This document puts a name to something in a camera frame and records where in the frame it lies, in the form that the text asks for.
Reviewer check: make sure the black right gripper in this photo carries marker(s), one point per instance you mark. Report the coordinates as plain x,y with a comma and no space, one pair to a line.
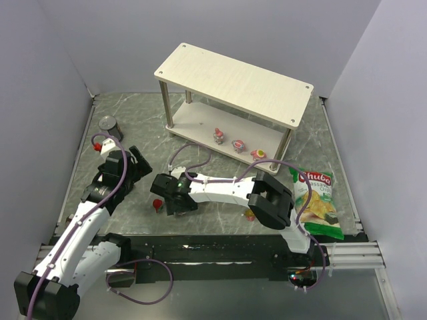
160,184

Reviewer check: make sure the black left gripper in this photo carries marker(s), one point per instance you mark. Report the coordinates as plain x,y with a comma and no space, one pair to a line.
134,163

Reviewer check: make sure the pink toy with blue bows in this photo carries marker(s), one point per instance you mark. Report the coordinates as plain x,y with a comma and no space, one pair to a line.
238,146

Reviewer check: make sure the pink toy with green hat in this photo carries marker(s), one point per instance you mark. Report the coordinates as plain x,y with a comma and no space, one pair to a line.
258,154

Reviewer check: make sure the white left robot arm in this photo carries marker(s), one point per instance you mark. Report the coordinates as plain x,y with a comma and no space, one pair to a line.
53,290

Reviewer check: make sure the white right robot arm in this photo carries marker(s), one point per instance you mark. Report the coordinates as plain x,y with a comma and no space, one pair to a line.
269,200

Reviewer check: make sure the two-tier white wooden shelf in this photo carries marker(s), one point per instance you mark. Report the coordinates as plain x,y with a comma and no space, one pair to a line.
203,90

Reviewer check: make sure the red cherry toy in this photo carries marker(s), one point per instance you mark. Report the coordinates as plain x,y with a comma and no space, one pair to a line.
157,205

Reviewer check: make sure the small dark metal can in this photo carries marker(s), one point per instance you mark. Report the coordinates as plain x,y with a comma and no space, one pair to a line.
110,125

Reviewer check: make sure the olive brown pink toy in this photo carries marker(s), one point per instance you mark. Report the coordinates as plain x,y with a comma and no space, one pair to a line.
250,216

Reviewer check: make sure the brown snack packet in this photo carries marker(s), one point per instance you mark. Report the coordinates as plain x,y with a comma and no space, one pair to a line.
68,220

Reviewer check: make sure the green cassava chips bag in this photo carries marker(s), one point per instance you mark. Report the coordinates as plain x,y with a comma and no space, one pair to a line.
320,217

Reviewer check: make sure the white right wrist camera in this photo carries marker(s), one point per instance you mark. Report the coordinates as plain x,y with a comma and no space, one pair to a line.
177,171

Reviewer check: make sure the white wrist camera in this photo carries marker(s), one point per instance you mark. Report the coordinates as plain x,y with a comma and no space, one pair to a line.
177,171
107,146

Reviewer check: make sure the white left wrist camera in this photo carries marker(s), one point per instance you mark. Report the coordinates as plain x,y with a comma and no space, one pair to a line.
107,146

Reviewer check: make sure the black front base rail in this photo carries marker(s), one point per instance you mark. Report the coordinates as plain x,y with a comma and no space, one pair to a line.
220,257

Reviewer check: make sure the aluminium frame rail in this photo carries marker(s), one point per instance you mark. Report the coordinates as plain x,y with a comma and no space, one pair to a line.
355,255

